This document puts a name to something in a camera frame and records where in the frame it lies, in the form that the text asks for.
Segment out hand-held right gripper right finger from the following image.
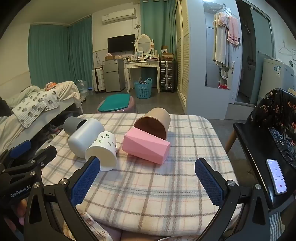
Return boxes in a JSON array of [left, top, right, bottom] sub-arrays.
[[195, 158, 273, 241]]

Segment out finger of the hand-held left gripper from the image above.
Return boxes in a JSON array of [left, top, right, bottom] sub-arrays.
[[2, 146, 57, 177], [0, 140, 32, 168]]

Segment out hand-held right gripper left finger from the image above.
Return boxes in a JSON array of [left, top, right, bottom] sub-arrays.
[[24, 156, 102, 241]]

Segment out white leaf print cup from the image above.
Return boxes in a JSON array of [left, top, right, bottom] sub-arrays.
[[85, 131, 117, 171]]

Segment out grey cup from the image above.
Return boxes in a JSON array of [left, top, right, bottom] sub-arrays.
[[63, 116, 89, 136]]

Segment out large plain white cup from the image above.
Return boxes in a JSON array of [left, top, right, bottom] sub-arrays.
[[68, 118, 105, 158]]

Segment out pink faceted cup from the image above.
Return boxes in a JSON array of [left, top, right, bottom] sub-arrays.
[[122, 127, 171, 165]]

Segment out brown cup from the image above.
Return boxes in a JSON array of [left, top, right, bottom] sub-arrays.
[[134, 107, 171, 140]]

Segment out person's left hand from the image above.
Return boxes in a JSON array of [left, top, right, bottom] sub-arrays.
[[4, 199, 28, 232]]

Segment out shoes under bed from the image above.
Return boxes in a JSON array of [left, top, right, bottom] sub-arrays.
[[46, 124, 63, 140]]

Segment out large leaf print blanket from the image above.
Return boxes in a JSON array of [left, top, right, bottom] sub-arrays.
[[11, 91, 48, 128]]

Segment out small leaf print blanket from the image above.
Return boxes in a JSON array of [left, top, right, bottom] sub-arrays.
[[38, 89, 61, 111]]

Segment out pink striped cloth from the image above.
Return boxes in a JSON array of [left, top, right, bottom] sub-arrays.
[[62, 211, 200, 241]]

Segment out plaid tablecloth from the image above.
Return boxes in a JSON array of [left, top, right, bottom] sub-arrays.
[[40, 113, 243, 233]]

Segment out black chair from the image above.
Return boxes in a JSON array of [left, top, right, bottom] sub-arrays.
[[225, 122, 296, 210]]

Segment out bed with beige cover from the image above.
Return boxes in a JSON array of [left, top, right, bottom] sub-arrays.
[[0, 81, 82, 154]]

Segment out white smartphone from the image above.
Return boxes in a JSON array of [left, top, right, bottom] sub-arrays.
[[265, 159, 287, 195]]

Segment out clear water jug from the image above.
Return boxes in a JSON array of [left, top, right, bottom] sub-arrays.
[[77, 79, 88, 94]]

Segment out checked cloth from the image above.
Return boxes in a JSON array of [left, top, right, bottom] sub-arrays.
[[268, 212, 284, 241]]

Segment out green seat cushion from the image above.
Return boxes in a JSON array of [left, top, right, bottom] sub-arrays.
[[97, 94, 131, 111]]

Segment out pink stool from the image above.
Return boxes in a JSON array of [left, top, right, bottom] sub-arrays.
[[96, 94, 137, 114]]

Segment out white suitcase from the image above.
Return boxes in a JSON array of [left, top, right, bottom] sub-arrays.
[[92, 67, 106, 93]]

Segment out dark patterned cloth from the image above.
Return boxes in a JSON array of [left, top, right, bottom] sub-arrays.
[[246, 88, 296, 169]]

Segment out wide teal curtain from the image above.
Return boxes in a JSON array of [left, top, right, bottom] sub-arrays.
[[28, 16, 93, 87]]

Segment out grey mini fridge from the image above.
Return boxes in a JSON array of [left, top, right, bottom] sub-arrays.
[[102, 59, 126, 92]]

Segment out blue laundry basket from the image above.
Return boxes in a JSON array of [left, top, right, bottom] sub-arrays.
[[134, 78, 153, 99]]

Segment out silver suitcase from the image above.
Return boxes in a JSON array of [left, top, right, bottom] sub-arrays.
[[160, 60, 176, 93]]

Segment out white washing machine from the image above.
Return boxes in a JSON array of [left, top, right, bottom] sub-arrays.
[[256, 50, 296, 107]]

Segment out white dressing table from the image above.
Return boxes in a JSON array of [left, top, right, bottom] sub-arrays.
[[125, 58, 161, 93]]

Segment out black television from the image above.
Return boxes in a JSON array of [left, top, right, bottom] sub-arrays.
[[107, 34, 136, 53]]

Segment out cream louvered wardrobe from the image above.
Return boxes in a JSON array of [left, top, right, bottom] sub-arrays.
[[174, 0, 190, 109]]

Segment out cardboard boxes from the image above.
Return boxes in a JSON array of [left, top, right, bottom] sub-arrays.
[[161, 46, 174, 61]]

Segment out beige hanging towel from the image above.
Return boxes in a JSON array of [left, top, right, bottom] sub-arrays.
[[213, 13, 230, 67]]

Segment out white oval vanity mirror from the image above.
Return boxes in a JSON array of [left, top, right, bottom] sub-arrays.
[[135, 34, 154, 56]]

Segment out pink hanging towel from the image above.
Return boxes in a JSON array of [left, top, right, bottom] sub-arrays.
[[228, 16, 241, 46]]

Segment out white air conditioner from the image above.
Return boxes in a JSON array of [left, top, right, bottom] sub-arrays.
[[102, 8, 136, 24]]

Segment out narrow teal curtain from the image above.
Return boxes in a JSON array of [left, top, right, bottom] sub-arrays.
[[141, 0, 177, 61]]

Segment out wall clothes hanger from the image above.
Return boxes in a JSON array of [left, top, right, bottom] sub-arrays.
[[278, 40, 293, 55]]

